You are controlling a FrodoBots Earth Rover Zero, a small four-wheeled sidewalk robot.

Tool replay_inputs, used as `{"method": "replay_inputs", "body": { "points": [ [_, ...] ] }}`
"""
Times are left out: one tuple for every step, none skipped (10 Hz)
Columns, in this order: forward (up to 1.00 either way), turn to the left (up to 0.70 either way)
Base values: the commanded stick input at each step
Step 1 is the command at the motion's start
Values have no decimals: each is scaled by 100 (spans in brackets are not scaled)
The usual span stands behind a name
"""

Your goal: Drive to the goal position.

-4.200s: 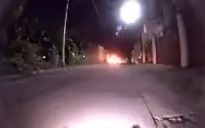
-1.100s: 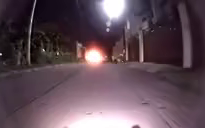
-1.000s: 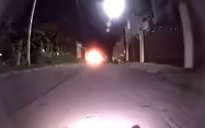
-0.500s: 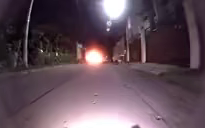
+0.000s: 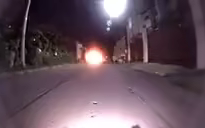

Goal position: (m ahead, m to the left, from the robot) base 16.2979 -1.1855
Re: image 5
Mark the grey pavement beside road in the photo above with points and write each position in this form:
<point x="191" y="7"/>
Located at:
<point x="156" y="68"/>

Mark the robot's own part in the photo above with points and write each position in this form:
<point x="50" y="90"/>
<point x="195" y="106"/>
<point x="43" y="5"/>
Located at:
<point x="135" y="126"/>

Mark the grey asphalt road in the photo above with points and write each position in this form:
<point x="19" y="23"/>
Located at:
<point x="90" y="88"/>

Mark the pale wall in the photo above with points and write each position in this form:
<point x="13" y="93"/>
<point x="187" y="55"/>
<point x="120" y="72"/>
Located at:
<point x="79" y="51"/>

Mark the vehicle with bright lights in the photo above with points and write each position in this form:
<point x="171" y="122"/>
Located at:
<point x="94" y="56"/>

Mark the row of dark trees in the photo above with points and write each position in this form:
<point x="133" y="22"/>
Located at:
<point x="41" y="46"/>

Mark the building with pale pillars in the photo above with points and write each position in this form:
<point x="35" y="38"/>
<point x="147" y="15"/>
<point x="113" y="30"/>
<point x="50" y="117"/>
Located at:
<point x="170" y="40"/>

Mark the pale leaning pole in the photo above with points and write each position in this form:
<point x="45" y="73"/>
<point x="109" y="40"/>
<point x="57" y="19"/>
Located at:
<point x="23" y="40"/>

